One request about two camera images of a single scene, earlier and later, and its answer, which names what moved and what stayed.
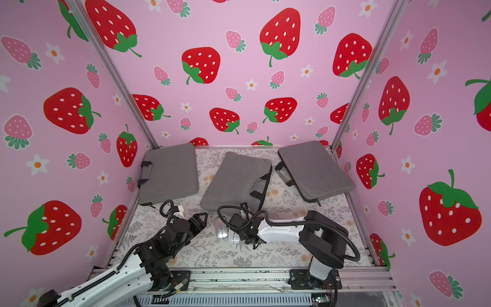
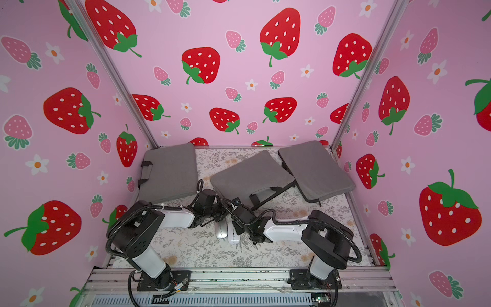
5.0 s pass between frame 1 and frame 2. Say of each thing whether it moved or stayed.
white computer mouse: stayed
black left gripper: moved
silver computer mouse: stayed
